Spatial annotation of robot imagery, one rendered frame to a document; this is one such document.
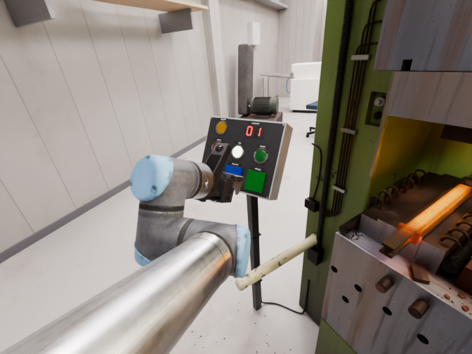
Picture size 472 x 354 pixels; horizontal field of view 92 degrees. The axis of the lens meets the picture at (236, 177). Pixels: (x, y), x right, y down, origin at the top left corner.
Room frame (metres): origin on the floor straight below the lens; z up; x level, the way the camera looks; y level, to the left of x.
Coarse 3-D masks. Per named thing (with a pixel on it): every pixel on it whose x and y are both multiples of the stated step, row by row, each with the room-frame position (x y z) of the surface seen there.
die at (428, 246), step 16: (432, 176) 0.70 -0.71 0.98; (448, 176) 0.68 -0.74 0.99; (464, 176) 0.66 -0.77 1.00; (400, 192) 0.62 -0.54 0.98; (416, 192) 0.60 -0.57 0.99; (432, 192) 0.59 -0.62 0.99; (384, 208) 0.55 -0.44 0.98; (400, 208) 0.53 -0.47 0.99; (416, 208) 0.52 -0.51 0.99; (464, 208) 0.50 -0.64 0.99; (368, 224) 0.51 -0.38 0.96; (384, 224) 0.48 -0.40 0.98; (432, 224) 0.44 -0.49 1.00; (448, 224) 0.45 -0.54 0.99; (464, 224) 0.44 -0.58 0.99; (432, 240) 0.40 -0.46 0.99; (448, 240) 0.39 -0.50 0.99; (416, 256) 0.40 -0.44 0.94; (432, 256) 0.38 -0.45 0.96; (432, 272) 0.36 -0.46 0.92
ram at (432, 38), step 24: (408, 0) 0.54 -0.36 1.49; (432, 0) 0.50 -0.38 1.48; (456, 0) 0.47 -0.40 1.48; (384, 24) 0.57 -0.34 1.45; (408, 24) 0.53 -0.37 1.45; (432, 24) 0.49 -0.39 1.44; (456, 24) 0.46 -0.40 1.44; (384, 48) 0.56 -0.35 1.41; (408, 48) 0.52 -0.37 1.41; (432, 48) 0.48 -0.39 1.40; (456, 48) 0.45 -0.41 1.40
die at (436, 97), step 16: (400, 80) 0.52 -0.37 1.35; (416, 80) 0.49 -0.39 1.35; (432, 80) 0.47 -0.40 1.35; (448, 80) 0.45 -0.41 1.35; (464, 80) 0.43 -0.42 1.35; (400, 96) 0.51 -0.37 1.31; (416, 96) 0.49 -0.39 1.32; (432, 96) 0.46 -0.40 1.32; (448, 96) 0.44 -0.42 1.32; (464, 96) 0.42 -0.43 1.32; (400, 112) 0.50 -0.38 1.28; (416, 112) 0.48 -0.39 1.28; (432, 112) 0.45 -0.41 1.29; (448, 112) 0.43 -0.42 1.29; (464, 112) 0.41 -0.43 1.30
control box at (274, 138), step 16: (240, 128) 0.87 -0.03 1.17; (272, 128) 0.80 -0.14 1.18; (288, 128) 0.79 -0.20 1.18; (208, 144) 0.92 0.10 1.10; (240, 144) 0.84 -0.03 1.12; (256, 144) 0.80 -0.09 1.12; (272, 144) 0.77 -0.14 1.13; (288, 144) 0.80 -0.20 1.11; (240, 160) 0.80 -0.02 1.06; (256, 160) 0.77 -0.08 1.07; (272, 160) 0.74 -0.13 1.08; (272, 176) 0.71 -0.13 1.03; (256, 192) 0.70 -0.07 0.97; (272, 192) 0.68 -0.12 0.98
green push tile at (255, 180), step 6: (252, 174) 0.74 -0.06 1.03; (258, 174) 0.73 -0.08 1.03; (264, 174) 0.72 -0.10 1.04; (246, 180) 0.74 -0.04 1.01; (252, 180) 0.73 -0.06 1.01; (258, 180) 0.72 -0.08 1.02; (264, 180) 0.71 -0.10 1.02; (246, 186) 0.73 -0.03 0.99; (252, 186) 0.72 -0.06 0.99; (258, 186) 0.71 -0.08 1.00; (258, 192) 0.69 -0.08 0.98
